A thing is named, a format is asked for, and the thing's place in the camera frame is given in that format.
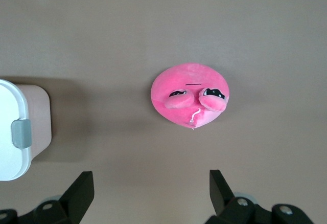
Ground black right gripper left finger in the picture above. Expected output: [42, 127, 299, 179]
[0, 171, 95, 224]

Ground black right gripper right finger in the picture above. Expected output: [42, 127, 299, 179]
[205, 169, 314, 224]

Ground white box lid grey clips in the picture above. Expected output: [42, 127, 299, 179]
[0, 78, 33, 182]

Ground pink plush toy with eyes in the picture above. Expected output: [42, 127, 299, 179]
[150, 62, 230, 130]

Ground brown table mat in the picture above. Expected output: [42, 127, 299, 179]
[0, 0, 327, 224]

